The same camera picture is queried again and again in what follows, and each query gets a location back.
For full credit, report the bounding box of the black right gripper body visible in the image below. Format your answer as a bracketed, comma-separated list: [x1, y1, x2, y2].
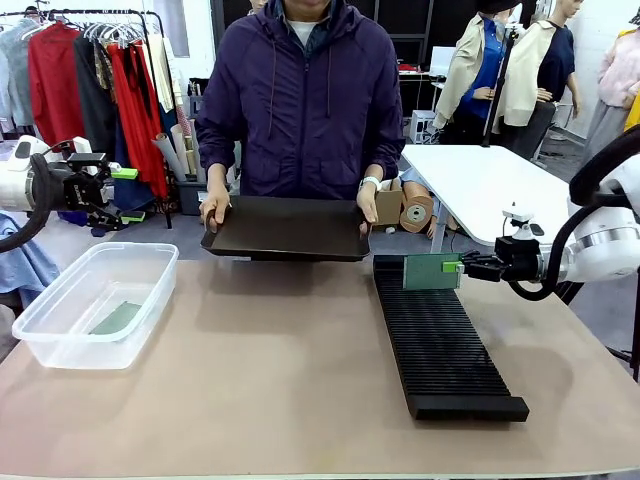
[494, 237, 544, 282]

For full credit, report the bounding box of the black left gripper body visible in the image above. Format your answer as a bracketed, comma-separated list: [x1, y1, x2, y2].
[63, 153, 109, 214]

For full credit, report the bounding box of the dark green PCB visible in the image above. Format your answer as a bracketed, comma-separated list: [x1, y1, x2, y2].
[402, 252, 462, 291]

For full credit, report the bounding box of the light green PCB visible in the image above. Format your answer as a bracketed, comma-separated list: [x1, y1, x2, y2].
[88, 301, 142, 336]

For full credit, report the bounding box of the black plastic tray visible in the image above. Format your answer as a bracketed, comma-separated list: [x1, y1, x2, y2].
[200, 194, 374, 262]

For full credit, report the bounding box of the person's right forearm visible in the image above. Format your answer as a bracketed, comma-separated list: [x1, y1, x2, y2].
[194, 119, 241, 194]

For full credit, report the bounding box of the person's left forearm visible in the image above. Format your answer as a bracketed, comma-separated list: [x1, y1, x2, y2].
[362, 124, 406, 184]

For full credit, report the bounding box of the person's right hand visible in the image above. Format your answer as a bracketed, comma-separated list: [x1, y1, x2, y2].
[198, 192, 234, 234]

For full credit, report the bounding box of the person's left hand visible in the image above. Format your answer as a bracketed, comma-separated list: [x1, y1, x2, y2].
[355, 187, 381, 225]

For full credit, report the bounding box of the grey paper roll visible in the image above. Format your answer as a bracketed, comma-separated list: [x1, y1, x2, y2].
[151, 131, 189, 182]

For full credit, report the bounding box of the red dress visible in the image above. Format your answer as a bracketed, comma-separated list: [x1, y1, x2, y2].
[106, 42, 170, 199]

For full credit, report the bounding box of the grey storage crate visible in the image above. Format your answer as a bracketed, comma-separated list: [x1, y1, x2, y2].
[174, 178, 209, 217]

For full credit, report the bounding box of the brown tape roll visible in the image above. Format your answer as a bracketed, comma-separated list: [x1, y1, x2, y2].
[398, 194, 435, 235]

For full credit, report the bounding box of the black slotted PCB rack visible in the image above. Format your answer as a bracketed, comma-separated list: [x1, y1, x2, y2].
[372, 254, 530, 422]

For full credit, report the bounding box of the white table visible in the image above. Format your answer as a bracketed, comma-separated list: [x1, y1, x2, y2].
[399, 143, 584, 247]

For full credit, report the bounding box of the black garment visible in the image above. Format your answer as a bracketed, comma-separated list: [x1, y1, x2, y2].
[73, 32, 120, 161]

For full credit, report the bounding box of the clear plastic box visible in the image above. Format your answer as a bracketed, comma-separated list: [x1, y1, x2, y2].
[12, 242, 180, 371]

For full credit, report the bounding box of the red shirt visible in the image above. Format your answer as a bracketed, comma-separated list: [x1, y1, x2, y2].
[28, 22, 87, 149]

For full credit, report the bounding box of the light blue cloth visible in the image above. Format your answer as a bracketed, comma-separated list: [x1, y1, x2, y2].
[0, 209, 62, 297]

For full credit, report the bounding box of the cream garment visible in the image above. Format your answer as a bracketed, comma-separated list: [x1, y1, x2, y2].
[146, 33, 177, 114]

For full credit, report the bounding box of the grey blue garment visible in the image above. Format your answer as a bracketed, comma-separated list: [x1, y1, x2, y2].
[0, 18, 37, 127]

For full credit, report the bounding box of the white crate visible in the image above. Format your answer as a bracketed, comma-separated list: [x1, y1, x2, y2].
[408, 109, 442, 146]

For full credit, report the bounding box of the black clothes rack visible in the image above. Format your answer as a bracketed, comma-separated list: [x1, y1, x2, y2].
[0, 7, 174, 231]

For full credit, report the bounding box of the black stand pole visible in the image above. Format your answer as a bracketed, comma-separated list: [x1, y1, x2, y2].
[481, 24, 520, 149]

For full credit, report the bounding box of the mannequin cream jacket navy shirt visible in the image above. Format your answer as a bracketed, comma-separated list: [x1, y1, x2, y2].
[502, 0, 582, 161]

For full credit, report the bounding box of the person in purple jacket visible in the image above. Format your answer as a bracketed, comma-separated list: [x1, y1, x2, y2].
[194, 0, 406, 201]

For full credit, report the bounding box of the mannequin beige coat blue shirt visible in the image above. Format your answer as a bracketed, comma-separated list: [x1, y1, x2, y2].
[432, 0, 509, 146]

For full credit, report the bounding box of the mannequin pink top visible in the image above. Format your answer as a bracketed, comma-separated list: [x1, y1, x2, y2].
[582, 27, 640, 166]

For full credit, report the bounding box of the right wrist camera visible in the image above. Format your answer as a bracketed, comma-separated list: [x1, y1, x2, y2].
[502, 202, 546, 241]

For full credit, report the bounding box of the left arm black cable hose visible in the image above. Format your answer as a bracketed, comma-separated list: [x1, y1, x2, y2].
[0, 140, 71, 254]

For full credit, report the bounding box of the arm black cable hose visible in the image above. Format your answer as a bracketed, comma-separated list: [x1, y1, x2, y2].
[0, 140, 71, 254]
[507, 124, 640, 302]

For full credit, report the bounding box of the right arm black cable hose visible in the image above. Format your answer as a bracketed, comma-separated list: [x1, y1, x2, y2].
[507, 124, 640, 302]

